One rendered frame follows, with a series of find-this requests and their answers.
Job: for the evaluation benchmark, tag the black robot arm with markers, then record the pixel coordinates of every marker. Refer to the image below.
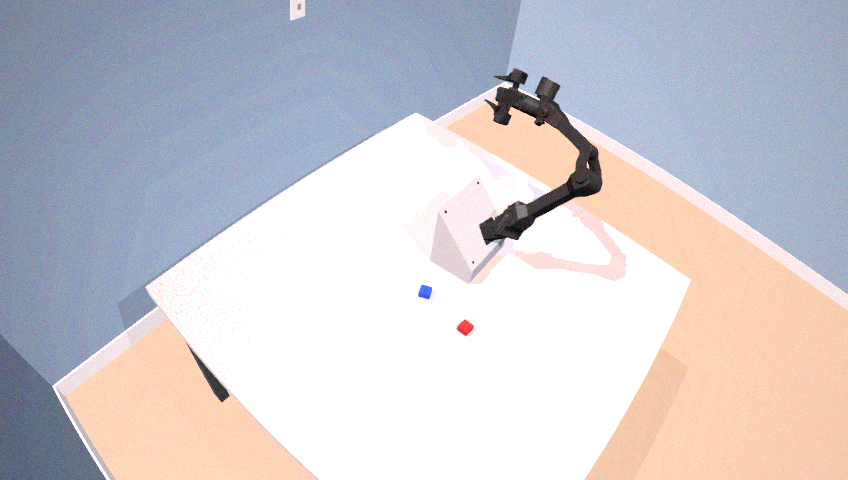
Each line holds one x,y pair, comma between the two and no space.
583,182

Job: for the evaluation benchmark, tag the red block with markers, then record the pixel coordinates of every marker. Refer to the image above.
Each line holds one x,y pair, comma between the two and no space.
465,327

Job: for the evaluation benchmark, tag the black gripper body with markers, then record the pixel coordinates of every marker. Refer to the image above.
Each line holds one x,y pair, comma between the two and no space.
518,77

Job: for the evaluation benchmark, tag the blue block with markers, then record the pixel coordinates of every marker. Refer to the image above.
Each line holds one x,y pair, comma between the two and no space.
425,292

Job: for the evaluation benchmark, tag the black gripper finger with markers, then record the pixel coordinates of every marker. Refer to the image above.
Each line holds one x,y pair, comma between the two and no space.
493,106
506,77

